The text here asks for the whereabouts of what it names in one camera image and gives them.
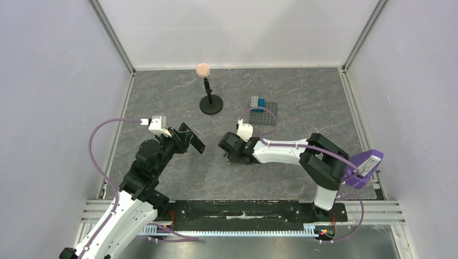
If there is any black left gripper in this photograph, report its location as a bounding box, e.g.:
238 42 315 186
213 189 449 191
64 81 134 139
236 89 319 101
153 126 193 176

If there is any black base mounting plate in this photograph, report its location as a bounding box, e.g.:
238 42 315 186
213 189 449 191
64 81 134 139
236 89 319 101
156 200 348 231

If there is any purple box device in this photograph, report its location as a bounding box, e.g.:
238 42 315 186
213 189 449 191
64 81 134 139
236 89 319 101
344 149 384 189

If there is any black remote control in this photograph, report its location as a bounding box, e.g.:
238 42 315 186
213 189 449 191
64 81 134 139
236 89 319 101
178 122 205 154

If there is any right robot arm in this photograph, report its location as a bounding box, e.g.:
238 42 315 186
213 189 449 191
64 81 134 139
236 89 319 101
218 132 349 220

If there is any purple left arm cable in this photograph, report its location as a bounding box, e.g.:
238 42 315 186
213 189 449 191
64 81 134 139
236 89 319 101
77 118 199 259

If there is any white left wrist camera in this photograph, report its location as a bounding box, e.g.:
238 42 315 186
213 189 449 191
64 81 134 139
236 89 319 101
140 115 172 137

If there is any white cable duct strip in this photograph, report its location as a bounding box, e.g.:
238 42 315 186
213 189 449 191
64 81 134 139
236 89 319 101
138 224 335 238

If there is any black stand with pink disc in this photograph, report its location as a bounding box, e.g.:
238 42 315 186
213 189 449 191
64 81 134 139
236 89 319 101
196 63 224 115

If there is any dark grey lego baseplate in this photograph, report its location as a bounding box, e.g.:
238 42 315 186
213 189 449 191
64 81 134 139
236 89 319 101
249 101 279 126

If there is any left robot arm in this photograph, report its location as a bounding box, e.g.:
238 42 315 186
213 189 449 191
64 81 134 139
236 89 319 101
59 123 205 258

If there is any light grey lego brick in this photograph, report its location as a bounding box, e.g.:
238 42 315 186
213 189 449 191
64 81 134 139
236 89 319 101
250 96 259 109

